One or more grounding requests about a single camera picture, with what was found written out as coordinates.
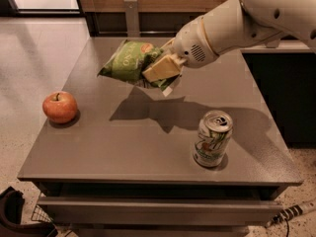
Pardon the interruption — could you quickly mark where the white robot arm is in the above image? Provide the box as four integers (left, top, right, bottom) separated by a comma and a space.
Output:
142, 0, 316, 82

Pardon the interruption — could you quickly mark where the red apple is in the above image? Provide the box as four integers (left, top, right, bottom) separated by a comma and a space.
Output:
42, 91, 78, 123

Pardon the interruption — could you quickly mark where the left metal bracket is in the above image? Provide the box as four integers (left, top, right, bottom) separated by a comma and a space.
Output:
123, 0, 140, 38

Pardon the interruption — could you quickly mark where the wire basket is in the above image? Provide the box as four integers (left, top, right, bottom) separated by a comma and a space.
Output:
31, 205, 52, 223

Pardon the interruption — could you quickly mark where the dark brown chair part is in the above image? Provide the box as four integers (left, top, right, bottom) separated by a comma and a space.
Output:
0, 187, 57, 237

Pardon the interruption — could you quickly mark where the green jalapeno chip bag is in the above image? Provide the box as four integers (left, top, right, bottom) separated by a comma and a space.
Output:
98, 39, 182, 96

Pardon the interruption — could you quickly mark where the grey drawer front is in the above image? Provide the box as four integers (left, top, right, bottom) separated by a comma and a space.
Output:
38, 197, 281, 226

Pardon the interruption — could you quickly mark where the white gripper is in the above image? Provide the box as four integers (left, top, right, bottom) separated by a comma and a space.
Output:
142, 17, 219, 82

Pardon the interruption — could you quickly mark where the right metal bracket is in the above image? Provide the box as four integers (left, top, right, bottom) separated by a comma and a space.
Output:
265, 39, 280, 48

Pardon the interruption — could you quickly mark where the white green soda can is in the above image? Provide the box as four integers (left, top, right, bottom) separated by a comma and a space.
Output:
193, 110, 233, 168

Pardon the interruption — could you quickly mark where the metal bracket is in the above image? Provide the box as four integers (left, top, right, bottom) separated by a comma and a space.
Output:
265, 39, 280, 48
123, 0, 140, 38

